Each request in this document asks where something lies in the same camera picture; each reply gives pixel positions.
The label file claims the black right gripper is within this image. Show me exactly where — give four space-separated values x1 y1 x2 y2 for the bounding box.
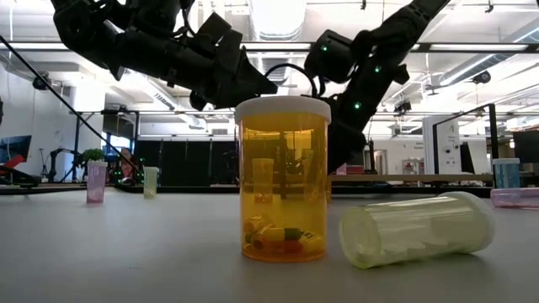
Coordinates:
330 75 382 174

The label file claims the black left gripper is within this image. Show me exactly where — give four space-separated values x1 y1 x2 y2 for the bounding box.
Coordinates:
168 11 279 112

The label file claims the wide pale green pill bottle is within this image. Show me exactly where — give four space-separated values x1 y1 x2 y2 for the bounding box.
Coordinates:
339 191 496 270

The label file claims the slim pale green pill bottle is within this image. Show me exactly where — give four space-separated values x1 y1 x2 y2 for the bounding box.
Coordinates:
142 166 160 200

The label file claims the slim blue pill bottle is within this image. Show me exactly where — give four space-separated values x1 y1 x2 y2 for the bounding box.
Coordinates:
492 157 521 190

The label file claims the slim pink pill bottle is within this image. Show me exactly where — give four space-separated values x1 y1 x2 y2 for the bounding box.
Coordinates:
489 187 539 210
85 161 108 205

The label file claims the red bench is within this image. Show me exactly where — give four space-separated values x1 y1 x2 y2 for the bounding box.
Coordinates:
336 163 366 175

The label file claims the tall orange pill bottle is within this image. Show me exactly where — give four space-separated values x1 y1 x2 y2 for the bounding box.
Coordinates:
234 95 333 264

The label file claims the white pillar with sign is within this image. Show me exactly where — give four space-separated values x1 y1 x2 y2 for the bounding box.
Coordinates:
422 115 463 176

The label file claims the person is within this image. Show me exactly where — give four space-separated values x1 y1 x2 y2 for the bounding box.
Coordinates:
112 147 142 186

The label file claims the thin black slanted rod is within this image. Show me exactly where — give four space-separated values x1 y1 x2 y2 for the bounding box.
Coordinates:
0 35 144 180

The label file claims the leafy background plant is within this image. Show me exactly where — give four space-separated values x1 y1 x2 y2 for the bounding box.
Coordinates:
82 147 105 163

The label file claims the black monitor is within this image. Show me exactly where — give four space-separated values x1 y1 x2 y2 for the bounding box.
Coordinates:
512 130 539 165

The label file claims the computer monitor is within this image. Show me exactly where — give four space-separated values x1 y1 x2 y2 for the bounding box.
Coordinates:
0 134 33 169

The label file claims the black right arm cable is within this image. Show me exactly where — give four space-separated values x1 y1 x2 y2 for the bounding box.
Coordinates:
264 62 322 98

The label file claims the silver ceiling air duct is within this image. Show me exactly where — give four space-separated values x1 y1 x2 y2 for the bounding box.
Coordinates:
248 0 308 42

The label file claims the black partition wall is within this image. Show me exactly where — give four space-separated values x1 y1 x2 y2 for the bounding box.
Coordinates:
134 138 237 188

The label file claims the black metal rig frame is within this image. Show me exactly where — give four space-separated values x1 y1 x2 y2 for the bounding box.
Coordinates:
0 183 494 197

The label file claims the black shelf end frame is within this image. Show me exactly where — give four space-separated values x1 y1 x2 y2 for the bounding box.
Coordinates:
432 103 500 189

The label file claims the black gantry frame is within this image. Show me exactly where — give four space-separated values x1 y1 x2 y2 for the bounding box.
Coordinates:
69 109 141 186

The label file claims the long ceiling light rail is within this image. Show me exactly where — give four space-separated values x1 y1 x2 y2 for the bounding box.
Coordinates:
0 40 539 55

